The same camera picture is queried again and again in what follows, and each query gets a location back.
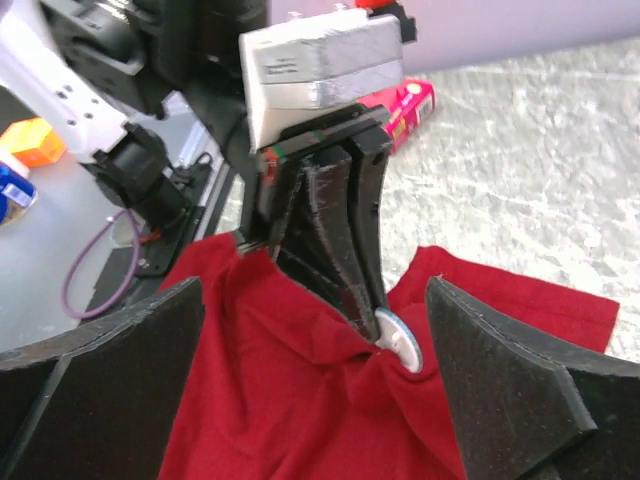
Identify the orange box in background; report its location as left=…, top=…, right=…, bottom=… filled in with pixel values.
left=1, top=117, right=67, bottom=168

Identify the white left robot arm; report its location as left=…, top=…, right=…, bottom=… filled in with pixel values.
left=1, top=1, right=417, bottom=342

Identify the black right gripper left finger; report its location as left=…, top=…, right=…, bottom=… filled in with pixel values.
left=1, top=277, right=204, bottom=479

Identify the blue white tissue roll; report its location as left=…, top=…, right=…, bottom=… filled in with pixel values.
left=0, top=164, right=38, bottom=225

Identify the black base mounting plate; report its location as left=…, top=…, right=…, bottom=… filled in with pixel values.
left=84, top=154, right=241, bottom=311

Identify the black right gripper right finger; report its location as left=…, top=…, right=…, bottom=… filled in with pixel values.
left=426, top=277, right=639, bottom=480

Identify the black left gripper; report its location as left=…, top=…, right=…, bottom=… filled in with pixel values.
left=135, top=1, right=386, bottom=340

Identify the round white blue brooch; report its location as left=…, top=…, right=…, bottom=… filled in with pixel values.
left=375, top=308, right=424, bottom=374

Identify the red t-shirt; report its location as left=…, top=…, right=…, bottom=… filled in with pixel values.
left=160, top=234, right=619, bottom=479

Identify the pink orange sponge box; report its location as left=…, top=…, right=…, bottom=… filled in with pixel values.
left=360, top=78, right=436, bottom=154

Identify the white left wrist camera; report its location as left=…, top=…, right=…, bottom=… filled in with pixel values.
left=239, top=8, right=404, bottom=151

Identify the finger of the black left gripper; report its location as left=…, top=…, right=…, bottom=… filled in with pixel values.
left=347, top=134, right=393, bottom=313

